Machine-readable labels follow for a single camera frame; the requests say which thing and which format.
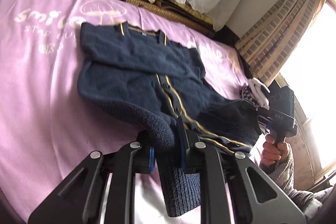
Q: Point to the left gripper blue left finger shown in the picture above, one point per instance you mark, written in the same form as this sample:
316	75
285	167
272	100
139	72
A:
101	189

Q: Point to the brown woven mat stack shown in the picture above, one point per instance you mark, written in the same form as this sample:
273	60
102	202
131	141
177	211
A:
177	12

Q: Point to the beige patterned curtain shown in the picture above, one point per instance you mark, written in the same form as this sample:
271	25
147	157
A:
268	44

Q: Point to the grey knit sleeve forearm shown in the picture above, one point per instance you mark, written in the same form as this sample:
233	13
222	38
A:
308	202

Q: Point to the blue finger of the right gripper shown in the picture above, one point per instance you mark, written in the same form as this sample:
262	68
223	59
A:
248	105

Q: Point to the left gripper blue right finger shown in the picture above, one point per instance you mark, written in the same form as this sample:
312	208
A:
233	188

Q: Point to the navy knit cardigan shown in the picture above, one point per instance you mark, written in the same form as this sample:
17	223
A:
147	80

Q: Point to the checkered white cloth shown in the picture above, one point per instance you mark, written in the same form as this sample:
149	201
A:
256	92

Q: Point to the pink printed blanket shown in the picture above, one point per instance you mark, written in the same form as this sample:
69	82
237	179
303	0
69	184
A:
46	128

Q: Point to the person's right hand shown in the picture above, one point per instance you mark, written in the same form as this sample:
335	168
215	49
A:
272	153

